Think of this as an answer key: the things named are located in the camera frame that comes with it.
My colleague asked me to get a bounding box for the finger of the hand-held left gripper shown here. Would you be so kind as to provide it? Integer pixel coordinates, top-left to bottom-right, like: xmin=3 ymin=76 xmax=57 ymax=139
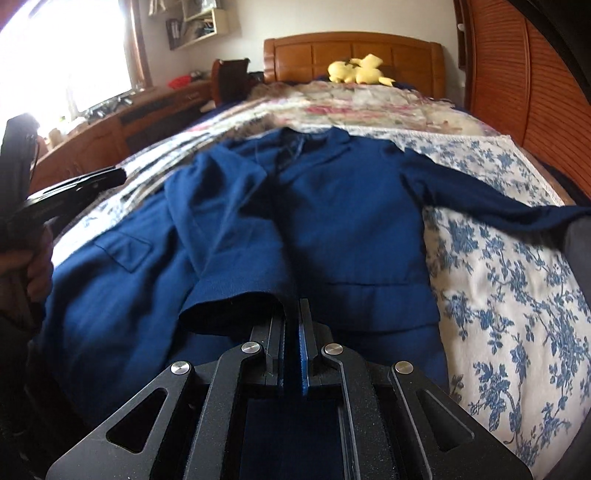
xmin=21 ymin=166 xmax=128 ymax=217

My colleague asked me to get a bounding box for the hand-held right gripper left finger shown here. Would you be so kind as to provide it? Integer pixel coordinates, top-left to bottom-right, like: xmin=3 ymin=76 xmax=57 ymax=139
xmin=45 ymin=299 xmax=286 ymax=480

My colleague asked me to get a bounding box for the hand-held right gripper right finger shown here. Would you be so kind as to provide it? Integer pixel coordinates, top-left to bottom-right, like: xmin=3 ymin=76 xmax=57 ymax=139
xmin=299 ymin=299 xmax=533 ymax=480

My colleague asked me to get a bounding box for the navy blue suit jacket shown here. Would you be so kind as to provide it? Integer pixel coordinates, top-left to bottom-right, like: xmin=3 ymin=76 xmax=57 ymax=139
xmin=32 ymin=127 xmax=591 ymax=480

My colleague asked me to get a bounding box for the person's left hand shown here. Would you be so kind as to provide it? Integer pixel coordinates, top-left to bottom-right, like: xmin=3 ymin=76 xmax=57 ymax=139
xmin=25 ymin=226 xmax=55 ymax=302

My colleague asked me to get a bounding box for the wooden desk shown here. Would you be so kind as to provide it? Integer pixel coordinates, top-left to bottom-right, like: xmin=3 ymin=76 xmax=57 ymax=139
xmin=28 ymin=79 xmax=219 ymax=195

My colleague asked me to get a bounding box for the bright window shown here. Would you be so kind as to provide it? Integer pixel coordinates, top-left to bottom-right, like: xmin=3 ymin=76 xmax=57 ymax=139
xmin=0 ymin=0 xmax=153 ymax=118

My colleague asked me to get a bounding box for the dark wooden chair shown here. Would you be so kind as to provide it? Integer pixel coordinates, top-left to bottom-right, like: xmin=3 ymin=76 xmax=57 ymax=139
xmin=211 ymin=58 xmax=253 ymax=105

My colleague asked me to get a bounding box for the blue floral white bedsheet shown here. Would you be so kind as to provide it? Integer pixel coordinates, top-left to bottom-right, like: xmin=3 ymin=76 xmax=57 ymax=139
xmin=51 ymin=99 xmax=583 ymax=477

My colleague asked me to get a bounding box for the pink floral quilt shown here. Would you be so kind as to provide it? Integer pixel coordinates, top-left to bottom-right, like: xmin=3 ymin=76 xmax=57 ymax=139
xmin=203 ymin=79 xmax=514 ymax=149

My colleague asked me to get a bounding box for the yellow plush toy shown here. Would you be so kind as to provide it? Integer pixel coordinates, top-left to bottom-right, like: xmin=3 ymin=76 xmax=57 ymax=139
xmin=327 ymin=54 xmax=397 ymax=88

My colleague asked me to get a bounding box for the person's grey trouser leg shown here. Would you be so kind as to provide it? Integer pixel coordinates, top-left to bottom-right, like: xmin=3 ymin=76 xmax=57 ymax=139
xmin=561 ymin=216 xmax=591 ymax=282

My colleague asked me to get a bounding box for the wooden bed headboard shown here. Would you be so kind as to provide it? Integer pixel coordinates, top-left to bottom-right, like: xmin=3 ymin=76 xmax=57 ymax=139
xmin=263 ymin=31 xmax=447 ymax=100

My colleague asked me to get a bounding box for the wooden louvered wardrobe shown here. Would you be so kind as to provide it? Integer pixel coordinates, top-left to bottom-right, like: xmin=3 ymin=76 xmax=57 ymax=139
xmin=454 ymin=0 xmax=591 ymax=205

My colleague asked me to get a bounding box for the white wall shelf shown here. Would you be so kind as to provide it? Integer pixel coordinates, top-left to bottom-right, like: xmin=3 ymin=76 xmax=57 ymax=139
xmin=148 ymin=0 xmax=242 ymax=51

